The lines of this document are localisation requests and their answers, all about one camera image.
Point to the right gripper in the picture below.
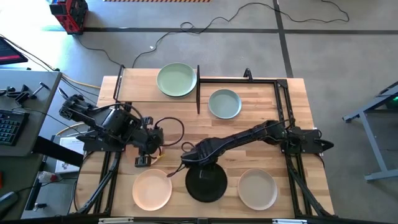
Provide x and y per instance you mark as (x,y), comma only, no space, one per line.
(202,154)

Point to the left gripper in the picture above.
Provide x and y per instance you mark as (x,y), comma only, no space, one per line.
(149,137)

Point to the black plate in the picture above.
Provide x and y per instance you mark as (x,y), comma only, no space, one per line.
(214,189)

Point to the grey-blue plate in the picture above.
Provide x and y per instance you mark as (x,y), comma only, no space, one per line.
(225,104)

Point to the beige plate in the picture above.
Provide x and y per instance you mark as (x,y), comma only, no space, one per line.
(257,189)

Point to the light green plate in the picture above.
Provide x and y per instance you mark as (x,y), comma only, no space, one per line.
(176,79)

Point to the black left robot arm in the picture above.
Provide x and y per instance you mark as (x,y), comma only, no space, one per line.
(118,124)

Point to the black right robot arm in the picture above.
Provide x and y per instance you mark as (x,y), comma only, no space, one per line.
(248,137)

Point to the peach plate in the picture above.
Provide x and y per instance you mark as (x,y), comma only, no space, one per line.
(152,189)

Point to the black dish rack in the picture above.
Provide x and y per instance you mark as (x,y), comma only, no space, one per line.
(140,87)

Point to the white booklet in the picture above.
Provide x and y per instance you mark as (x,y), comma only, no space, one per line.
(73,141)

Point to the black beam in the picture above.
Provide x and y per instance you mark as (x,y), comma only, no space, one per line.
(56,151)

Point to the plastic bottle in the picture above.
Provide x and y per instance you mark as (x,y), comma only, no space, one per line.
(46,177)

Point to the grey desk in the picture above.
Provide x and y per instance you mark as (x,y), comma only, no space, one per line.
(40,105)

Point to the black keyboard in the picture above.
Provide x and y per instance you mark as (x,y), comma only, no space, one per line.
(12,127)

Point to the black clamp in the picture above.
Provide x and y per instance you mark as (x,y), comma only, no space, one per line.
(21,95)

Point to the black computer mouse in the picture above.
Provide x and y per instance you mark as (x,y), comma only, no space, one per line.
(7,200)

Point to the red and black tool cart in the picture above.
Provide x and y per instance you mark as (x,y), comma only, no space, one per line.
(73,15)

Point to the blue-grey metal workbench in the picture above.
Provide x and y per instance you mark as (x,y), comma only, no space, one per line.
(373,149)

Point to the desk monitor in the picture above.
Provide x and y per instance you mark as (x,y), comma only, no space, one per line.
(9,53)

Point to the black device with green light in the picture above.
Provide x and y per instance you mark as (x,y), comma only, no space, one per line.
(393,102)

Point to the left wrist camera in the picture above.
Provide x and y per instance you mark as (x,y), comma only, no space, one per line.
(143,161)

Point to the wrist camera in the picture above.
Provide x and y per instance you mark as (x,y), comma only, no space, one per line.
(207,174)
(143,161)

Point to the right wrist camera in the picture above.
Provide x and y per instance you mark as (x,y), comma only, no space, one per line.
(207,174)

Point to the black aluminium table frame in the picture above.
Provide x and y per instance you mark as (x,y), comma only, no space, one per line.
(236,81)

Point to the silver bracket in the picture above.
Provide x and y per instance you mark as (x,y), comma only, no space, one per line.
(115,220)
(289,221)

